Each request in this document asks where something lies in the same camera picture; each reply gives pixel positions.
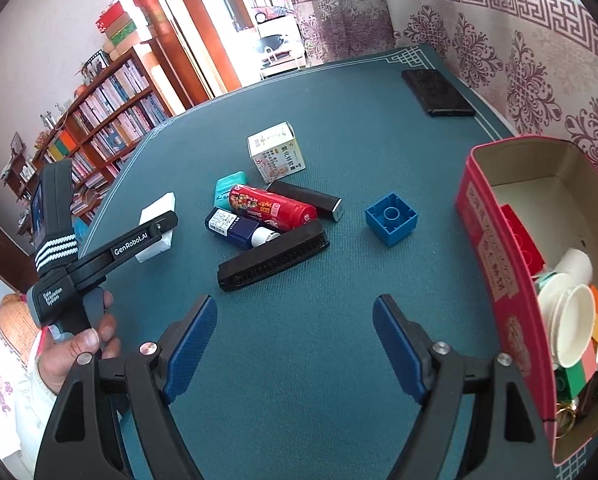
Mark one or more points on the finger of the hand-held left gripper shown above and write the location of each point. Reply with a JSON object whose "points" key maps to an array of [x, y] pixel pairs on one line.
{"points": [[156, 227]]}

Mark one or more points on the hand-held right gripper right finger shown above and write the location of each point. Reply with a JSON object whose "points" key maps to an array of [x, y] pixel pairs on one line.
{"points": [[396, 350]]}

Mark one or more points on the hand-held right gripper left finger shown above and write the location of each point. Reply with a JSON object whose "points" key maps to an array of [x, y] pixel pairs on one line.
{"points": [[191, 345]]}

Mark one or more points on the small white box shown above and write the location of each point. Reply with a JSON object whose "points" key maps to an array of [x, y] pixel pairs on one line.
{"points": [[154, 250]]}

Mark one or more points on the navy blue bottle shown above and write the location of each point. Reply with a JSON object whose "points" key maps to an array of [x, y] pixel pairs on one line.
{"points": [[234, 227]]}

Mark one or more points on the teal floss container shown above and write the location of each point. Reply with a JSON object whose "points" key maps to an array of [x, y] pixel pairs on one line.
{"points": [[229, 185]]}

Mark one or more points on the red printed can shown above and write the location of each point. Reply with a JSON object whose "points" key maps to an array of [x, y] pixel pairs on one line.
{"points": [[274, 207]]}

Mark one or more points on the black comb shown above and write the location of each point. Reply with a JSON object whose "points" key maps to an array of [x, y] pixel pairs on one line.
{"points": [[274, 255]]}

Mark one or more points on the blue building block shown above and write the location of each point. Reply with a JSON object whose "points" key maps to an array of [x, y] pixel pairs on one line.
{"points": [[391, 225]]}

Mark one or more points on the pink rimmed cardboard box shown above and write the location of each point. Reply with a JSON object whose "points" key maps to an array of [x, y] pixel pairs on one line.
{"points": [[489, 240]]}

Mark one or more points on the black tube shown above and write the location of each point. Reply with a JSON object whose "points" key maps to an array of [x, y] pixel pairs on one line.
{"points": [[304, 197]]}

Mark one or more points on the person's left forearm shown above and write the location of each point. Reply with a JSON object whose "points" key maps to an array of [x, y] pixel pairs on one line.
{"points": [[9, 400]]}

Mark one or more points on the green desktop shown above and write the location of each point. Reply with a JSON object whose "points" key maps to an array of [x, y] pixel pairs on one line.
{"points": [[299, 310]]}

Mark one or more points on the person's left hand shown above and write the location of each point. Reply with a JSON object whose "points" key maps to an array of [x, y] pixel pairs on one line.
{"points": [[64, 360]]}

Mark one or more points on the orange woven cushion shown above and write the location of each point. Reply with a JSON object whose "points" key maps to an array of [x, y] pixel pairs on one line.
{"points": [[11, 325]]}

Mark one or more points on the wooden bookshelf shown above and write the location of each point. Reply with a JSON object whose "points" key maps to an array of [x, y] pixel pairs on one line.
{"points": [[119, 105]]}

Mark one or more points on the small wooden shelf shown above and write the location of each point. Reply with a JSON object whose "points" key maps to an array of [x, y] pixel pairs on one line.
{"points": [[21, 165]]}

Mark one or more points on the yellow and white medicine box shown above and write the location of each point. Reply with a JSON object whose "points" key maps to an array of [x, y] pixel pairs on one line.
{"points": [[276, 155]]}

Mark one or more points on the red building block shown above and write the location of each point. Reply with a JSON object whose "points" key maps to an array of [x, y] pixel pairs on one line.
{"points": [[521, 245]]}

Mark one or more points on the pink and green building block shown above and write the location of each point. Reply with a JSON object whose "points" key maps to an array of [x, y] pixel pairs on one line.
{"points": [[576, 375]]}

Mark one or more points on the beige cardboard box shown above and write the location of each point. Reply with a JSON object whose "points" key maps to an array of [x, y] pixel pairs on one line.
{"points": [[129, 45]]}

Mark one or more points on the green cardboard box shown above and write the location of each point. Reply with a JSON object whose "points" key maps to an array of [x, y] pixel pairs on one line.
{"points": [[124, 31]]}

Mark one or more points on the white cart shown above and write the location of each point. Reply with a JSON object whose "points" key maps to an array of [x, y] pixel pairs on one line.
{"points": [[279, 52]]}

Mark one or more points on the black phone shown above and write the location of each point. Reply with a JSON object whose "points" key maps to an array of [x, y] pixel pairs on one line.
{"points": [[436, 92]]}

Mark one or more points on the purple patterned curtain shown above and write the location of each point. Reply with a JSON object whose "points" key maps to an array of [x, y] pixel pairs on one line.
{"points": [[339, 20]]}

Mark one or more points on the wooden door frame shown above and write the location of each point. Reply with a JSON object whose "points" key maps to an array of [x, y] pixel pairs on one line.
{"points": [[189, 60]]}

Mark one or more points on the photo frame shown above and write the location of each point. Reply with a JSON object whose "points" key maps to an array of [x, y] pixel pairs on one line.
{"points": [[96, 64]]}

